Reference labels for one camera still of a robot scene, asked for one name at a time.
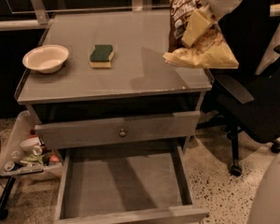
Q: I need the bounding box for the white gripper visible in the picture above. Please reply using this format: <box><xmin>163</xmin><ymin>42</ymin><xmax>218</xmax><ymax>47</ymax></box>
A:
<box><xmin>181</xmin><ymin>0</ymin><xmax>243</xmax><ymax>48</ymax></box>

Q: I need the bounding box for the brown sea salt chip bag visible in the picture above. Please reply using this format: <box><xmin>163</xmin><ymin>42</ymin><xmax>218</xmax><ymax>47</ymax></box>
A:
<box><xmin>163</xmin><ymin>0</ymin><xmax>239</xmax><ymax>69</ymax></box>

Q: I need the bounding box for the grey drawer cabinet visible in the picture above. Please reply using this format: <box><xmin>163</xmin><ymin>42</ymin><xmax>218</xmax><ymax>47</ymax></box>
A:
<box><xmin>14</xmin><ymin>9</ymin><xmax>215</xmax><ymax>151</ymax></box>

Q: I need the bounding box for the upper grey drawer with knob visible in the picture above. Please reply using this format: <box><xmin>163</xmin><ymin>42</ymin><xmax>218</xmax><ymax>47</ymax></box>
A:
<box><xmin>35</xmin><ymin>111</ymin><xmax>201</xmax><ymax>149</ymax></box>

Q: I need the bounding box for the open grey middle drawer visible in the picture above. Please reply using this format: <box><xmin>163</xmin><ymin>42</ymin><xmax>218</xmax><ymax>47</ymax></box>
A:
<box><xmin>54</xmin><ymin>142</ymin><xmax>208</xmax><ymax>224</ymax></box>

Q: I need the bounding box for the black office chair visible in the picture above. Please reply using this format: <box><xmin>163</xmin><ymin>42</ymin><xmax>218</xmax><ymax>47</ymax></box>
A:
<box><xmin>197</xmin><ymin>0</ymin><xmax>280</xmax><ymax>176</ymax></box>

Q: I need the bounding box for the green and yellow sponge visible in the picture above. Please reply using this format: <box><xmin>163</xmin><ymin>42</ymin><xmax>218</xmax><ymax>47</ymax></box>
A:
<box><xmin>90</xmin><ymin>45</ymin><xmax>114</xmax><ymax>68</ymax></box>

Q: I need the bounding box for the white paper bowl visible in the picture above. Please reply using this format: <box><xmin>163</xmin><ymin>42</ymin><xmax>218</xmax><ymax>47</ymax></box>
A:
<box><xmin>22</xmin><ymin>45</ymin><xmax>69</xmax><ymax>74</ymax></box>

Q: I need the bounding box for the black stand leg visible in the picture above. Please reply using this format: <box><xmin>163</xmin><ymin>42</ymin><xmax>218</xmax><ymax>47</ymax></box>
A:
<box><xmin>0</xmin><ymin>176</ymin><xmax>16</xmax><ymax>220</ymax></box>

